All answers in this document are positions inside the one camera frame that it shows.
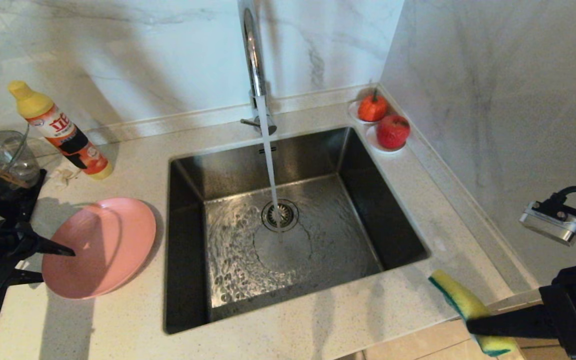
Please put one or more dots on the orange dish soap bottle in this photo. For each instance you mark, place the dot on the orange dish soap bottle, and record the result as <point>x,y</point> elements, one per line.
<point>67,135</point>

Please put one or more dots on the yellow fish-shaped sponge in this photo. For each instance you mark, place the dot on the yellow fish-shaped sponge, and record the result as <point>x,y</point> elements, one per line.
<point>460,297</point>

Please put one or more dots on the running tap water stream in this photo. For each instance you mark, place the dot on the running tap water stream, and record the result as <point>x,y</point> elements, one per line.
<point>269,160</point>

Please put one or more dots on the small white dish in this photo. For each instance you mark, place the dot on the small white dish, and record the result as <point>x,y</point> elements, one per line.
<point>353,112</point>
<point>373,142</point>

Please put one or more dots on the clear glass bowl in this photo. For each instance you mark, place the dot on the clear glass bowl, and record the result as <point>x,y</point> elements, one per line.
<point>10,150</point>

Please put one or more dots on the crumpled white tissue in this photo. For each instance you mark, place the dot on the crumpled white tissue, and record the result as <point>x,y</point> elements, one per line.
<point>62,175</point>

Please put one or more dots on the pink round plate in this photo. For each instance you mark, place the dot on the pink round plate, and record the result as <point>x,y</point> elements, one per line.
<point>112,245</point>

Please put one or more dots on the chrome kitchen faucet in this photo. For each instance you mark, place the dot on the chrome kitchen faucet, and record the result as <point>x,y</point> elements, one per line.
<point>252,55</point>

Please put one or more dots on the stainless steel sink basin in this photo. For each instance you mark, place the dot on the stainless steel sink basin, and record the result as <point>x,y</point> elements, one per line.
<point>368,200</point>

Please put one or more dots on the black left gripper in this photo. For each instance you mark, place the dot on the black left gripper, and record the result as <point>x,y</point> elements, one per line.
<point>2,250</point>

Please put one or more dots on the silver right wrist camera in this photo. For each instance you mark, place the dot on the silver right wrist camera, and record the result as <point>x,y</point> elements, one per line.
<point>550,227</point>

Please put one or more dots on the red apple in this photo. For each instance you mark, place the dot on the red apple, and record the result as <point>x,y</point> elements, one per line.
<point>393,132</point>

